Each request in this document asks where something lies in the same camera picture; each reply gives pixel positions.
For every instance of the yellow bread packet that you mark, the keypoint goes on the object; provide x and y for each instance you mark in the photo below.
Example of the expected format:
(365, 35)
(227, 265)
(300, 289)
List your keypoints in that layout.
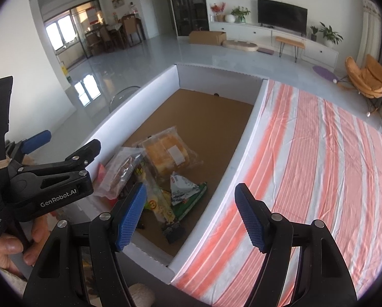
(165, 153)

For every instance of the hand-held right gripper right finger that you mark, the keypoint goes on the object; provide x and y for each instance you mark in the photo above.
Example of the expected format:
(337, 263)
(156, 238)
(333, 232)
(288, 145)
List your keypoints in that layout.
(251, 217)

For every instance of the covered standing air conditioner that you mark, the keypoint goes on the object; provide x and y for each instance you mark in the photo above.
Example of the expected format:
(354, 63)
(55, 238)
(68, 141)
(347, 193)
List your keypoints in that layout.
(370, 28)

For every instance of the orange lounge chair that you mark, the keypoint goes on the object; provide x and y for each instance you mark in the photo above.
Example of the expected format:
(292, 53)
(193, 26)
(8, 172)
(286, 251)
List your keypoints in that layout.
(367, 76)

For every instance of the beige oval pet bed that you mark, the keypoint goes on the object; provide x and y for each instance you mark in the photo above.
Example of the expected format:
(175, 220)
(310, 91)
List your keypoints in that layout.
(240, 45)

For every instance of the white cardboard box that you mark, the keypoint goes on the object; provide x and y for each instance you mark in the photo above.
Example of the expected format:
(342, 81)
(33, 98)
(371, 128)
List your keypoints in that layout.
(210, 118)

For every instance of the small potted plant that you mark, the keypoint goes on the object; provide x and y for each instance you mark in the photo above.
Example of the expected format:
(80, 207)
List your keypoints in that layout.
(314, 33)

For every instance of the black display cabinet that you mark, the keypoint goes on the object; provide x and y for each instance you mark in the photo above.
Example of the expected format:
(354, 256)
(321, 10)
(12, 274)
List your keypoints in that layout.
(186, 6)

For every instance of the small grey mat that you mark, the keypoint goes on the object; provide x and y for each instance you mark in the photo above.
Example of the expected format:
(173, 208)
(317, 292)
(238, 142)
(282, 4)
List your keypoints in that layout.
(265, 51)

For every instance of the clear brown pastry packet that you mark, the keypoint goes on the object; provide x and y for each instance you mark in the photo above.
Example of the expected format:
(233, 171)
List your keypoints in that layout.
(117, 172)

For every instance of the round white vase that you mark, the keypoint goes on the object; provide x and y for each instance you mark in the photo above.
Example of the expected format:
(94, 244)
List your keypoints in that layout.
(230, 18)

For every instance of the black television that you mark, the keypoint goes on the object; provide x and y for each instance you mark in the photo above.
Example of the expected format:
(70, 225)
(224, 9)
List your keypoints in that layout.
(282, 16)

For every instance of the green plant in glass vase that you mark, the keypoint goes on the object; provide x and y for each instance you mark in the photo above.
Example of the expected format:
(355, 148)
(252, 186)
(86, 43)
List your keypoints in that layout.
(240, 12)

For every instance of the wooden dining chairs and table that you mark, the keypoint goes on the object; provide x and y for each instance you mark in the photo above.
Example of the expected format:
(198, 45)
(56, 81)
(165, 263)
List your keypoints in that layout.
(114, 33)

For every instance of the yellow bottle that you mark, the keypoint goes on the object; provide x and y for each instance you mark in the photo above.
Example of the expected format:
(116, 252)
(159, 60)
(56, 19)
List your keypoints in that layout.
(64, 70)

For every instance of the purple round rug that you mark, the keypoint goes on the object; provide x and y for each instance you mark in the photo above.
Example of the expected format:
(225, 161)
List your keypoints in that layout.
(323, 71)

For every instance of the white television cabinet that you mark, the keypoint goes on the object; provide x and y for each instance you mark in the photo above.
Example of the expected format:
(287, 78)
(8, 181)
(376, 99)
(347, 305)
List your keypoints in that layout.
(251, 32)

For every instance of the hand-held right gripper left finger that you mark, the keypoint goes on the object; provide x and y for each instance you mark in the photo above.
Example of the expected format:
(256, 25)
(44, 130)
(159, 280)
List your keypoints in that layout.
(130, 217)

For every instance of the red flower vase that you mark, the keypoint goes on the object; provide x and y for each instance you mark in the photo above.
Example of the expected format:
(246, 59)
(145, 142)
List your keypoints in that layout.
(218, 11)

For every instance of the beige fuzzy cloth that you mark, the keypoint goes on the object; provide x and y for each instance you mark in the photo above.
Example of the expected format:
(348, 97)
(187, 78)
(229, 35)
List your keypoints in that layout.
(143, 295)

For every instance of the person's left hand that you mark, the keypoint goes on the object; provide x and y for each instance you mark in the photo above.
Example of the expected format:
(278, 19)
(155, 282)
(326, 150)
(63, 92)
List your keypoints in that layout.
(8, 248)

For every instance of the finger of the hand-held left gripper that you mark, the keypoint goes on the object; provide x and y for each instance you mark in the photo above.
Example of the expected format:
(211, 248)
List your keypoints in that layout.
(37, 139)
(82, 156)

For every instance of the brown cardboard box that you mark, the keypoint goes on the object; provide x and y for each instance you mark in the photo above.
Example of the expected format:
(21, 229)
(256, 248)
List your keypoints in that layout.
(207, 38)

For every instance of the wooden bench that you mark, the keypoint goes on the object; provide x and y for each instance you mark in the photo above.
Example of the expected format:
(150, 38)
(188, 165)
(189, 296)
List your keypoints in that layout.
(290, 42)

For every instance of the large potted plant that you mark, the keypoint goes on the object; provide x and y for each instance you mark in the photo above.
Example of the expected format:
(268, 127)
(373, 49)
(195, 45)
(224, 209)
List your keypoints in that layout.
(330, 35)

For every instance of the green white snack packet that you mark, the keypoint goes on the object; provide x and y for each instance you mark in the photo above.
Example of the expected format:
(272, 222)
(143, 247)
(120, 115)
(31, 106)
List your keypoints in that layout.
(183, 188)

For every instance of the striped orange grey blanket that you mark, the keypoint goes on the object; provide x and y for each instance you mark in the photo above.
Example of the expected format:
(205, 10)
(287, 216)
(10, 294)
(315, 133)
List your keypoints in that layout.
(306, 166)

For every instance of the balcony sliding door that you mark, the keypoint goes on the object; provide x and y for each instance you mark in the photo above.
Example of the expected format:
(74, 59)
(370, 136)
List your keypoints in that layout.
(72, 25)

